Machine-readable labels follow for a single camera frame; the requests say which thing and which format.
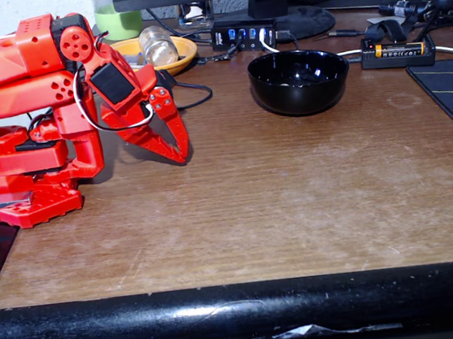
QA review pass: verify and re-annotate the clear plastic piece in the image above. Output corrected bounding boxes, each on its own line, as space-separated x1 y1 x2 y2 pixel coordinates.
125 51 146 70

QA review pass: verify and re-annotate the clear glass jar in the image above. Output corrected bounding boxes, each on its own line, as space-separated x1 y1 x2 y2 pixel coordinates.
137 22 181 69

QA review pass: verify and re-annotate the green cup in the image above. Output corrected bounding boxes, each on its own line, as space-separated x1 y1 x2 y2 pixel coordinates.
91 0 145 45

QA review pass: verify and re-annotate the yellow plate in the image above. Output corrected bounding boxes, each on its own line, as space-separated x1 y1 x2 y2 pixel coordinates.
109 31 202 84

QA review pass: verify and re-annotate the black USB hub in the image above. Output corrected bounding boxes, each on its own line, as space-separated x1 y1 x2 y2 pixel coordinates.
209 15 279 56

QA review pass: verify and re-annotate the black bowl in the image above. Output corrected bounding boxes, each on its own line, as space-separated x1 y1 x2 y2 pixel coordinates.
245 43 355 121

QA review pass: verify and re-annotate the black audio plug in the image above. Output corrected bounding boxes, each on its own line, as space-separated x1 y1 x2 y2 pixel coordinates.
311 25 367 43

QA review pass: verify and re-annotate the black table edge padding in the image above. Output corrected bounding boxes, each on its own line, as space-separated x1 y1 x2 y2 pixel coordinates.
0 258 453 339

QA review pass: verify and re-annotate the black battery charger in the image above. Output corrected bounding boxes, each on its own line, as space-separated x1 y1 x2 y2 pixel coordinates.
357 30 439 74

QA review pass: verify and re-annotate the yellow black battery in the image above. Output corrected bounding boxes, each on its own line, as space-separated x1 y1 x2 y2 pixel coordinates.
373 39 426 59

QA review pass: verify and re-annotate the black flashlight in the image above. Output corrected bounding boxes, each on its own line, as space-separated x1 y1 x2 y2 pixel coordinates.
377 0 439 22

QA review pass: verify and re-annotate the white servo cable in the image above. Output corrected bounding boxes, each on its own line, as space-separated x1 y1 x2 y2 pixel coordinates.
67 27 157 137

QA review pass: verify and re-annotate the black camera cable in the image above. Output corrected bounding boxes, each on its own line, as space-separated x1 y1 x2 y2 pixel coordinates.
173 76 216 112

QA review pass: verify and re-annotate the white USB cable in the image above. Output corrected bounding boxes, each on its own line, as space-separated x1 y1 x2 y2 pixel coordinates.
258 18 363 68

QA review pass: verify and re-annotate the black strap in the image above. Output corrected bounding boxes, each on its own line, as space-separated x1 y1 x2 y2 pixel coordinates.
364 16 409 46

